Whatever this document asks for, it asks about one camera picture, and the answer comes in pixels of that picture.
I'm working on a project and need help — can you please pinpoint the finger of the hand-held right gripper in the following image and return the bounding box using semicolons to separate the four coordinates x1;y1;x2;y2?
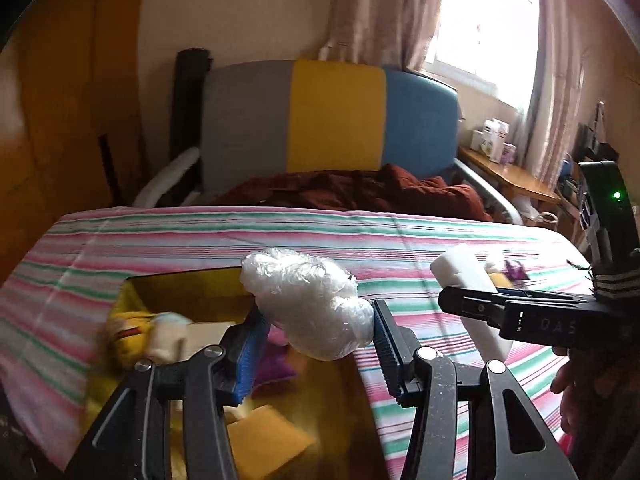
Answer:
492;284;588;303
437;286;507;333

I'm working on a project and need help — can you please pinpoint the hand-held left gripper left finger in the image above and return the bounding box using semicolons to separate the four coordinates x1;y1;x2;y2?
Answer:
65;307;271;480

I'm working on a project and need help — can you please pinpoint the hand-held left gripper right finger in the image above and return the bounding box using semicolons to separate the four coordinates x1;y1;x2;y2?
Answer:
372;300;578;480

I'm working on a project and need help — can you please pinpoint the white foam roll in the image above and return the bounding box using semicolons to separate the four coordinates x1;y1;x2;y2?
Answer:
430;244;513;361

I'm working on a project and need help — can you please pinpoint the white cardboard box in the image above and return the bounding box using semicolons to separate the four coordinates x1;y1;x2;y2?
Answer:
185;320;241;356

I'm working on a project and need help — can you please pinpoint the yellow sponge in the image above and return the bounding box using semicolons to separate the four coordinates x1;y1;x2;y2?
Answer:
227;405;316;476

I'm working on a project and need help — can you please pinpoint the clear plastic bag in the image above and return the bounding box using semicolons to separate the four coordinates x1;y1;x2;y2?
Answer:
240;247;376;361

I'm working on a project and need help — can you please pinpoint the gold tin box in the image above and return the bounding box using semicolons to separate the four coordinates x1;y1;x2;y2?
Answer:
85;266;401;480

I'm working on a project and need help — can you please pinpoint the person's right hand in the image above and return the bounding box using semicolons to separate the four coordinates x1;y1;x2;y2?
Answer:
550;347;586;436

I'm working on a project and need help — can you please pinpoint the purple packet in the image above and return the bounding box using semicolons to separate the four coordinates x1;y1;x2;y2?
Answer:
252;332;298;391

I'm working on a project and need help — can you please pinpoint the small purple wrapper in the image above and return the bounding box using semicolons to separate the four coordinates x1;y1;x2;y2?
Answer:
502;260;531;283

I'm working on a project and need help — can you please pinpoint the wooden side table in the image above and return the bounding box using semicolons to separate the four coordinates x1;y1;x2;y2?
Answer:
457;146;561;206

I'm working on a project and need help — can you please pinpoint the yellow snack packet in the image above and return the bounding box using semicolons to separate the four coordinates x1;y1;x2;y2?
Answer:
102;310;166;371

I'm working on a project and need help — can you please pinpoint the striped tablecloth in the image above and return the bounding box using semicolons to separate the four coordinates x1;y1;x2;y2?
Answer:
0;207;596;480

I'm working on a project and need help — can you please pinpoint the tall white box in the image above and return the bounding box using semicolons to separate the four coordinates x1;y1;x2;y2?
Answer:
482;119;510;161

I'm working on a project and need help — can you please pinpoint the dark red blanket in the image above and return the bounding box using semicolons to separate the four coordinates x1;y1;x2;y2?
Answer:
215;163;493;222

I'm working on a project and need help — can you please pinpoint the pink patterned curtain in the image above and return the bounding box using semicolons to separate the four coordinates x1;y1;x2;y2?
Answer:
320;0;446;71
520;0;586;186

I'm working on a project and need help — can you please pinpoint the grey yellow blue headboard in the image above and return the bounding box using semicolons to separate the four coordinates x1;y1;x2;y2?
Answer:
200;58;461;196

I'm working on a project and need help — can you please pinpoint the window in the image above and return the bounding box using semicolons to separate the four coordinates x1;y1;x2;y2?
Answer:
425;0;541;111

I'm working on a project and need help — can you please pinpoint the black rolled mat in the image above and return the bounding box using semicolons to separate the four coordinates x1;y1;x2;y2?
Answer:
170;49;213;191

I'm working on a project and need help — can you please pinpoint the wooden wardrobe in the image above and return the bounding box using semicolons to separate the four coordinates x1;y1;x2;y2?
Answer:
0;0;148;281

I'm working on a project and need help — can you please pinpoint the grey bed rail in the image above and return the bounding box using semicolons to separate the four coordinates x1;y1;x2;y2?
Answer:
452;157;523;226

